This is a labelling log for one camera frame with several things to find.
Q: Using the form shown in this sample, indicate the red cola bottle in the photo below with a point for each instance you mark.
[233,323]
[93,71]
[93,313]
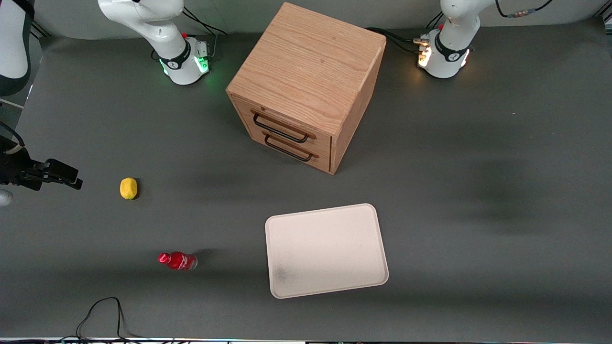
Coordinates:
[179,261]

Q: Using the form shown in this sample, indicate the yellow lemon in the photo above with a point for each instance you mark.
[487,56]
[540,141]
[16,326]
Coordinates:
[128,188]

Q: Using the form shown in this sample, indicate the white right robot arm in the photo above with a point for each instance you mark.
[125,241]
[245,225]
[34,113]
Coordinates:
[162,28]

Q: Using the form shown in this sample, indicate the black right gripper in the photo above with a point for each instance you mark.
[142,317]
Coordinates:
[13,170]

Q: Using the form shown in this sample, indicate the wooden drawer cabinet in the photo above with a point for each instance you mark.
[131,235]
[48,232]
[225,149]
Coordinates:
[306,67]

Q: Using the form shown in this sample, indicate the white plastic tray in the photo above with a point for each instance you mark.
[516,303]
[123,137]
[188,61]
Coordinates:
[325,251]

